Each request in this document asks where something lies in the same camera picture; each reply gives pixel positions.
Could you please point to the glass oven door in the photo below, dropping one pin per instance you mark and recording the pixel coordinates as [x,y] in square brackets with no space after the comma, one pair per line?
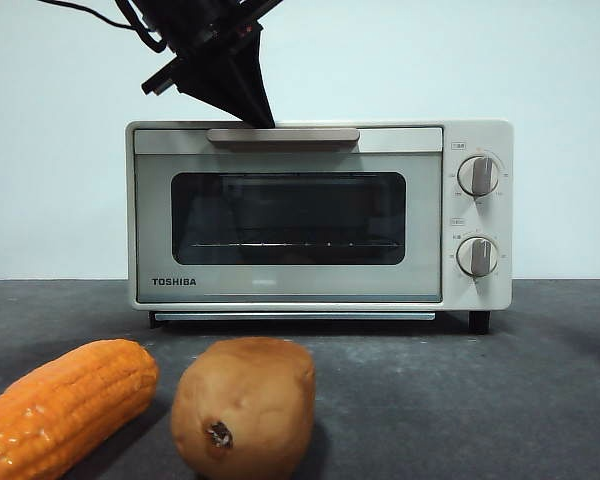
[152,225]

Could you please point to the round beige oven knob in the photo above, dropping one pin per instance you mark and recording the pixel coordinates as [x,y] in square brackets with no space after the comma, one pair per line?
[477,256]
[478,176]

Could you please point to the brown potato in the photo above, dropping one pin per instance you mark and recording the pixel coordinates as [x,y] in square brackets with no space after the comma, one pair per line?
[247,400]

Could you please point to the metal crumb tray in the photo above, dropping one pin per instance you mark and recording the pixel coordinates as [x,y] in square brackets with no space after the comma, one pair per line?
[295,316]

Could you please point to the cream Toshiba toaster oven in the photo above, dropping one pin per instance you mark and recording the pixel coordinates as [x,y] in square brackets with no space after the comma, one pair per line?
[475,295]

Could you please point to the orange corn cob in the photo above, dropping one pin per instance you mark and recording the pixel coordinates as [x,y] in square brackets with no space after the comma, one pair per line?
[70,405]

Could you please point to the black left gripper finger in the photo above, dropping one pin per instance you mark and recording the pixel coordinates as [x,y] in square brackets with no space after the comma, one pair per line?
[261,70]
[220,80]

